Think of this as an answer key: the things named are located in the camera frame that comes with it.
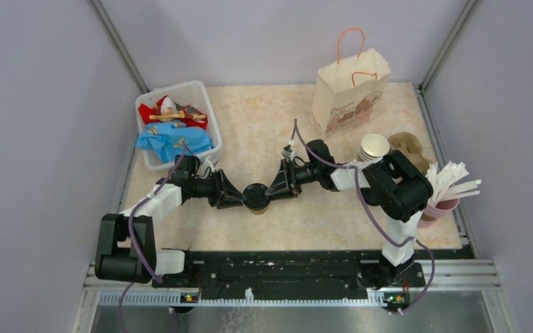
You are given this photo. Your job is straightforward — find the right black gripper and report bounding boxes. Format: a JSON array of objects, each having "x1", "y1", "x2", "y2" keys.
[{"x1": 267, "y1": 159, "x2": 321, "y2": 201}]

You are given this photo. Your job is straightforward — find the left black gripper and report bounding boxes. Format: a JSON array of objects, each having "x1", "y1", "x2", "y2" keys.
[{"x1": 189, "y1": 169, "x2": 246, "y2": 210}]

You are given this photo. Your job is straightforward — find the black cup lid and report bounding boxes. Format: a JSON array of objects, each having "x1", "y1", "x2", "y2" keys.
[{"x1": 243, "y1": 183, "x2": 271, "y2": 210}]

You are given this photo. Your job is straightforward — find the brown paper cup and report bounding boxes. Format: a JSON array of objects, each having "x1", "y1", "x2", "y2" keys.
[{"x1": 250, "y1": 207, "x2": 268, "y2": 215}]

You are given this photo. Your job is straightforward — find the stack of paper cups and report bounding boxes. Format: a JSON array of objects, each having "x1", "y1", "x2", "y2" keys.
[{"x1": 358, "y1": 134, "x2": 390, "y2": 162}]

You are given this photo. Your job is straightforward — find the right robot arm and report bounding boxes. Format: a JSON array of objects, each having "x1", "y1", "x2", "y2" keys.
[{"x1": 258, "y1": 139, "x2": 433, "y2": 289}]

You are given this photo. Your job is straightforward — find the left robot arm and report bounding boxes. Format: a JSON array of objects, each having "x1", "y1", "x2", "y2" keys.
[{"x1": 94, "y1": 155, "x2": 245, "y2": 283}]

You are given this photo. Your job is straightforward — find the paper takeout bag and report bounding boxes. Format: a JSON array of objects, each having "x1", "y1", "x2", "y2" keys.
[{"x1": 311, "y1": 27, "x2": 391, "y2": 137}]

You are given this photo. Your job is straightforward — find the blue snack bag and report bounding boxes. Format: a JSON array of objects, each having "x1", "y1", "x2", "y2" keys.
[{"x1": 135, "y1": 123, "x2": 214, "y2": 163}]

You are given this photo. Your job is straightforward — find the red snack bag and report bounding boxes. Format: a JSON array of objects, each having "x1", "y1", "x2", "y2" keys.
[{"x1": 137, "y1": 95, "x2": 208, "y2": 130}]

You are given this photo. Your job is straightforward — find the white plastic basket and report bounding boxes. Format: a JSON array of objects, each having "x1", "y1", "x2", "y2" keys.
[{"x1": 135, "y1": 80, "x2": 223, "y2": 171}]

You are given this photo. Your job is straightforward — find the cardboard cup carrier stack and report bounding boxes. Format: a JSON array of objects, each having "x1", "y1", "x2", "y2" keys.
[{"x1": 388, "y1": 132, "x2": 434, "y2": 175}]

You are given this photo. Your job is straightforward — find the pink holder cup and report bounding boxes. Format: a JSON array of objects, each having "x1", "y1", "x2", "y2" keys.
[{"x1": 418, "y1": 198, "x2": 460, "y2": 229}]

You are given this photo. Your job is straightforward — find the white wrapped straws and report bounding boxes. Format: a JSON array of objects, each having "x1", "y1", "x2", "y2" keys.
[{"x1": 425, "y1": 162, "x2": 482, "y2": 207}]

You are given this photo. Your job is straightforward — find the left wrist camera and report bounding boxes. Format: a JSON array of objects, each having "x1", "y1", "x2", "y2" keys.
[{"x1": 199, "y1": 155, "x2": 219, "y2": 173}]

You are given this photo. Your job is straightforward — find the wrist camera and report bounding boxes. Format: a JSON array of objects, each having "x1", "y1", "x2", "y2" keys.
[
  {"x1": 199, "y1": 155, "x2": 219, "y2": 173},
  {"x1": 281, "y1": 140, "x2": 296, "y2": 161}
]

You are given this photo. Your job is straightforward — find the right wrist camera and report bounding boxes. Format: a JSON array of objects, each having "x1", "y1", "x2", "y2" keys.
[{"x1": 281, "y1": 140, "x2": 296, "y2": 161}]

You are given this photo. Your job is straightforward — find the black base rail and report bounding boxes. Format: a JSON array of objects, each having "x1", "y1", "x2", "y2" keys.
[{"x1": 152, "y1": 250, "x2": 436, "y2": 311}]

